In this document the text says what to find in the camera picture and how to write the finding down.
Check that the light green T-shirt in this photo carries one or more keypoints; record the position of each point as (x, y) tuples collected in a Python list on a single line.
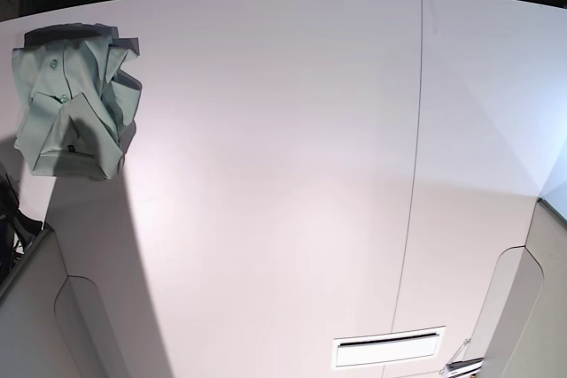
[(79, 106)]

